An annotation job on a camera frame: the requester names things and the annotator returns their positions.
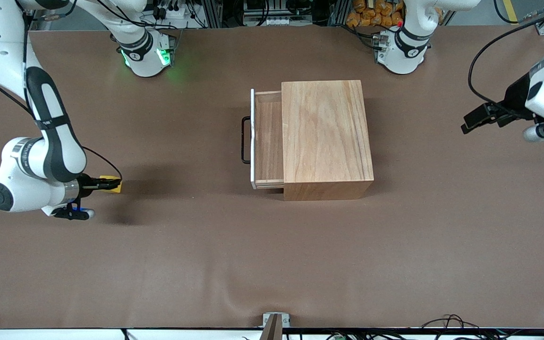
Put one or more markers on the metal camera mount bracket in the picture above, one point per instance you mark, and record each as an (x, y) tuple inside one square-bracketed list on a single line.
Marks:
[(276, 326)]

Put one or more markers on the brown table cover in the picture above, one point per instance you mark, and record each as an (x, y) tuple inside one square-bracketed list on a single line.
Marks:
[(206, 236)]

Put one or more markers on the pile of orange objects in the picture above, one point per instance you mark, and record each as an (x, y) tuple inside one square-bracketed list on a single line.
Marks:
[(371, 16)]

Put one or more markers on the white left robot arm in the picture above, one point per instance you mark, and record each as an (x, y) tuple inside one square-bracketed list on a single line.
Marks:
[(406, 56)]

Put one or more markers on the white power strip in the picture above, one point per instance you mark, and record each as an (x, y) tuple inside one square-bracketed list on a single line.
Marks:
[(187, 22)]

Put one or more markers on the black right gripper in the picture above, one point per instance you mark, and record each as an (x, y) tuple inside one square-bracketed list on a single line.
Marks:
[(84, 183)]

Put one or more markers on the aluminium equipment rack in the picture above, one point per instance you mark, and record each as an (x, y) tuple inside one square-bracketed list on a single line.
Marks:
[(276, 21)]

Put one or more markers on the yellow cube block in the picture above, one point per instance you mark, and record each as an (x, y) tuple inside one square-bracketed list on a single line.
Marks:
[(116, 190)]

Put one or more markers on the light wooden cabinet box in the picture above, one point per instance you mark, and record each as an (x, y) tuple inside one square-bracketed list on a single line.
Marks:
[(328, 141)]

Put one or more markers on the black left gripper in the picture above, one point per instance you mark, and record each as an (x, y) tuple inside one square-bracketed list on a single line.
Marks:
[(514, 99)]

